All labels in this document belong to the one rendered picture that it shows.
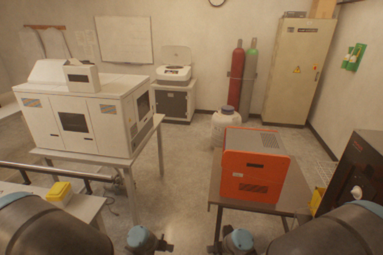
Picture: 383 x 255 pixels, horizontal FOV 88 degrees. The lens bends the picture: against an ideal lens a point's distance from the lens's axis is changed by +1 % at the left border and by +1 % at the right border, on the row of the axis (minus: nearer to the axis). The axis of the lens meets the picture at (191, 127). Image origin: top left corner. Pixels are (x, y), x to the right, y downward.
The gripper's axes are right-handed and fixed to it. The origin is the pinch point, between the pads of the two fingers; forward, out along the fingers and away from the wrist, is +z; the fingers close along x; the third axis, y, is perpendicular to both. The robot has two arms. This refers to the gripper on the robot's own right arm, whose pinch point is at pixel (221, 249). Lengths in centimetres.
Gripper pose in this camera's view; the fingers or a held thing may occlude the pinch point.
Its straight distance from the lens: 131.7
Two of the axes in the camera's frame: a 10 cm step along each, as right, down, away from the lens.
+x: 9.8, 0.5, 1.9
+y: 0.8, 7.9, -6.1
